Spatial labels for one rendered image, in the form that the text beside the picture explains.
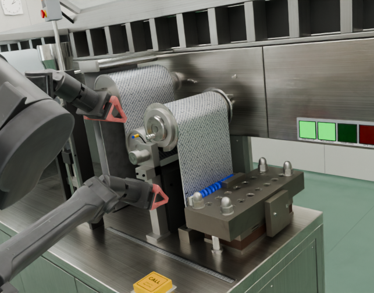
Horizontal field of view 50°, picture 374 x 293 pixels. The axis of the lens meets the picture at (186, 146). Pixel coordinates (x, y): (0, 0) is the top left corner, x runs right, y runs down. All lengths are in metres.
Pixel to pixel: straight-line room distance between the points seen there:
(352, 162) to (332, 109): 2.70
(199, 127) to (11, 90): 0.95
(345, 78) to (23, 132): 0.99
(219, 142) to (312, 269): 0.51
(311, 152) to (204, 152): 2.87
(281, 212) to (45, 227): 0.71
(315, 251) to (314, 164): 2.71
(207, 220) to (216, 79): 0.54
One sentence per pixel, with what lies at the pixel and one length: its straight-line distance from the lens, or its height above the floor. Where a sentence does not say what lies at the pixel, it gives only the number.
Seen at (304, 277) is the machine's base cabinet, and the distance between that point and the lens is 1.37.
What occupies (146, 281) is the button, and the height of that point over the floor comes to 0.92.
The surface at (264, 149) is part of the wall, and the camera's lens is 4.31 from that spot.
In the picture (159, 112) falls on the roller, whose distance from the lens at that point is 1.14.
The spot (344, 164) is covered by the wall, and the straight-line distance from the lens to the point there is 3.93.
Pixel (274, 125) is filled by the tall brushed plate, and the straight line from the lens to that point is 1.31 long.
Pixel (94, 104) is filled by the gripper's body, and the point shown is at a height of 1.36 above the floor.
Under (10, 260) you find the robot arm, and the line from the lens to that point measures 0.70.
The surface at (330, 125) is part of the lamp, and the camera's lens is 1.21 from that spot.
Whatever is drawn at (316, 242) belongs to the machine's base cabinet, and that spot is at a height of 0.81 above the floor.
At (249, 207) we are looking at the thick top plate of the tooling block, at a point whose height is 1.03.
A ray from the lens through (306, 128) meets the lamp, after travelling 1.25.
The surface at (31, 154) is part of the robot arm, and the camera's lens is 0.31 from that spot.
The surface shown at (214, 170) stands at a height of 1.08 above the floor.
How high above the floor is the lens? 1.51
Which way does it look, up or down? 16 degrees down
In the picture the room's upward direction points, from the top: 7 degrees counter-clockwise
